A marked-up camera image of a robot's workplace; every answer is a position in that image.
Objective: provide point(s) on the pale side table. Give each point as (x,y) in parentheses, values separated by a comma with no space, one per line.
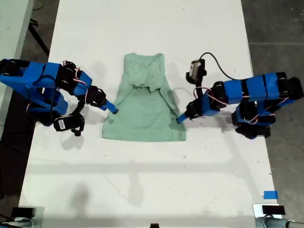
(12,28)

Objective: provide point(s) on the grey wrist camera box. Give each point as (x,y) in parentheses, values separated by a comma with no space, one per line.
(196,70)

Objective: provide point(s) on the pale blue-grey clamp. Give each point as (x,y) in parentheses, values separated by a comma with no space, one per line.
(21,223)
(273,223)

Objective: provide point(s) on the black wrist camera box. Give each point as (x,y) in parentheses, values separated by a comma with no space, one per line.
(62,123)

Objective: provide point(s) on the grey metal plate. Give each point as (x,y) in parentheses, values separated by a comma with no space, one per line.
(40,219)

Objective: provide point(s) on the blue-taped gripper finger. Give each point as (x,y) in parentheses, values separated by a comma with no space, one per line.
(183,118)
(109,106)

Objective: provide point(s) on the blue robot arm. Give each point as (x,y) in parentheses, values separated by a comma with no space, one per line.
(249,90)
(35,73)

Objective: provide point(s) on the small black clip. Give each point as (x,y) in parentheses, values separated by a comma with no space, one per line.
(154,225)

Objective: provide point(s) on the black stand leg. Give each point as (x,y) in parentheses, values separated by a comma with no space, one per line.
(38,37)

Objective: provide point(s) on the small black box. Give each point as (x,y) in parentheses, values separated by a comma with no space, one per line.
(273,210)
(22,212)

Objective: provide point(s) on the blue tape strip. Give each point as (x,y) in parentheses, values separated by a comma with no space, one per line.
(270,194)

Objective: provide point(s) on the pale green t-shirt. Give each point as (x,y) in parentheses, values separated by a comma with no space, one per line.
(142,118)

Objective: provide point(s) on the white metal plate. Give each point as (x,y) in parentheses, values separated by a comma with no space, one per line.
(257,210)

